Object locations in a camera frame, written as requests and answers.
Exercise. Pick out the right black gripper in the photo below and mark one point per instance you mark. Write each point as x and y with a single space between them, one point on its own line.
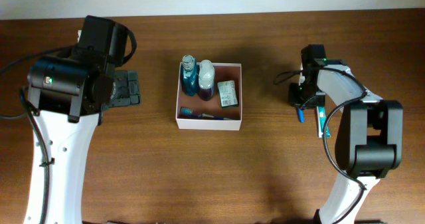
297 102

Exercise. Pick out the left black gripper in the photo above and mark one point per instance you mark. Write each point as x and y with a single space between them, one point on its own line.
130 92

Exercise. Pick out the green white toothpaste tube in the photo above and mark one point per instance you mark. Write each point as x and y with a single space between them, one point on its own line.
321 118

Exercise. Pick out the blue disposable razor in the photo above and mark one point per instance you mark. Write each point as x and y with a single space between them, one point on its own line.
300 115

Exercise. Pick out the blue white toothbrush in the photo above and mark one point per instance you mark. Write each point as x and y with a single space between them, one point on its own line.
190 113

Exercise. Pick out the teal mouthwash bottle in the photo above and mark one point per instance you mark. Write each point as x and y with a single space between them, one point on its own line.
189 75

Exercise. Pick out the green soap bar box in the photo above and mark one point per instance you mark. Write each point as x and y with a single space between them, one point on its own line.
227 93

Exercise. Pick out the clear pump soap bottle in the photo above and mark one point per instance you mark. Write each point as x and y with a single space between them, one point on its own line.
206 80

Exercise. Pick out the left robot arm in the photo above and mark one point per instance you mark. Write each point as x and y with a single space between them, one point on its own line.
68 91

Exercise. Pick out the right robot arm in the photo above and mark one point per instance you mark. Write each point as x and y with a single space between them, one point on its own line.
361 132

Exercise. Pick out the white cardboard box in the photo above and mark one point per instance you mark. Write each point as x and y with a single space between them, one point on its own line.
223 72

